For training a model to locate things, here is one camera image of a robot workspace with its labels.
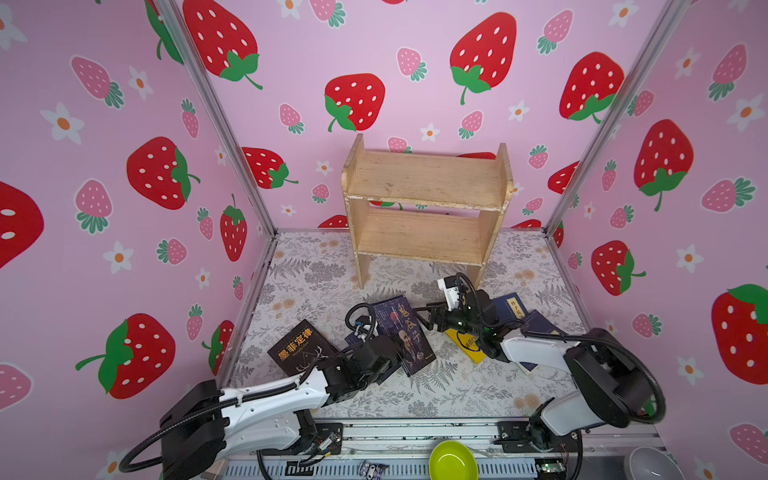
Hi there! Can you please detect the black book yellow title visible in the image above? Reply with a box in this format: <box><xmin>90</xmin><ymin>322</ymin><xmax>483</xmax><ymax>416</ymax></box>
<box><xmin>268</xmin><ymin>320</ymin><xmax>338</xmax><ymax>376</ymax></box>

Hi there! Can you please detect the dark portrait cover book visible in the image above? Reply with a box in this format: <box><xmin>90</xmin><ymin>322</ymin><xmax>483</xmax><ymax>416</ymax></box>
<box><xmin>373</xmin><ymin>295</ymin><xmax>436</xmax><ymax>377</ymax></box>

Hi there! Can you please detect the yellow cartoon cover book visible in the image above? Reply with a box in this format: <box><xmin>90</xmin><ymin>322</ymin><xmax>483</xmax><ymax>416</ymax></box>
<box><xmin>445</xmin><ymin>329</ymin><xmax>487</xmax><ymax>365</ymax></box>

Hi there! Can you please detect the blue book upper right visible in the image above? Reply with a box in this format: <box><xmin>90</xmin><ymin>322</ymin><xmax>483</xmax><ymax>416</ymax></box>
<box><xmin>492</xmin><ymin>293</ymin><xmax>529</xmax><ymax>323</ymax></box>

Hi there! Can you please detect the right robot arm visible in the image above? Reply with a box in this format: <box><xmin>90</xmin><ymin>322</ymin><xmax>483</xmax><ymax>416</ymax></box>
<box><xmin>415</xmin><ymin>273</ymin><xmax>666</xmax><ymax>452</ymax></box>

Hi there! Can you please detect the blue book lower right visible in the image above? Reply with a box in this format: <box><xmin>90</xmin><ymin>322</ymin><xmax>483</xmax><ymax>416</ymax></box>
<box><xmin>504</xmin><ymin>310</ymin><xmax>567</xmax><ymax>374</ymax></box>

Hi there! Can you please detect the grey bowl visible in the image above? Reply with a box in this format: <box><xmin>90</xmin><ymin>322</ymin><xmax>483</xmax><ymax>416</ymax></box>
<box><xmin>623</xmin><ymin>447</ymin><xmax>685</xmax><ymax>480</ymax></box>

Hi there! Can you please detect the green bowl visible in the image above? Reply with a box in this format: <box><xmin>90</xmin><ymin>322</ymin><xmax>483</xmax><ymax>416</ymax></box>
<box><xmin>428</xmin><ymin>440</ymin><xmax>479</xmax><ymax>480</ymax></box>

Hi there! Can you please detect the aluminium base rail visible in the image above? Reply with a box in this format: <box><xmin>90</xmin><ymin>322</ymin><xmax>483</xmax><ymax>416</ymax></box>
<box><xmin>161</xmin><ymin>416</ymin><xmax>667</xmax><ymax>480</ymax></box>

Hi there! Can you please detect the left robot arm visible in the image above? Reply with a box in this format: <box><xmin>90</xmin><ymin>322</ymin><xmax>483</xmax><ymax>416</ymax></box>
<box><xmin>119</xmin><ymin>328</ymin><xmax>403</xmax><ymax>479</ymax></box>

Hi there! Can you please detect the wooden two-tier shelf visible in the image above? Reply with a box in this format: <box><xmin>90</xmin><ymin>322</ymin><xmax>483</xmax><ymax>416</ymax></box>
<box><xmin>341</xmin><ymin>135</ymin><xmax>514</xmax><ymax>286</ymax></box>

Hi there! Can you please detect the blue book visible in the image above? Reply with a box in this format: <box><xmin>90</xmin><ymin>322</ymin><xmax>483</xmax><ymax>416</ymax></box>
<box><xmin>504</xmin><ymin>310</ymin><xmax>567</xmax><ymax>374</ymax></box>
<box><xmin>347</xmin><ymin>334</ymin><xmax>401</xmax><ymax>385</ymax></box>
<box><xmin>492</xmin><ymin>293</ymin><xmax>529</xmax><ymax>323</ymax></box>

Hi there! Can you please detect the blue book lower left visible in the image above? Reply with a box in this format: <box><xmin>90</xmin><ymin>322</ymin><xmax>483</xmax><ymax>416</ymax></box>
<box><xmin>347</xmin><ymin>334</ymin><xmax>401</xmax><ymax>385</ymax></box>

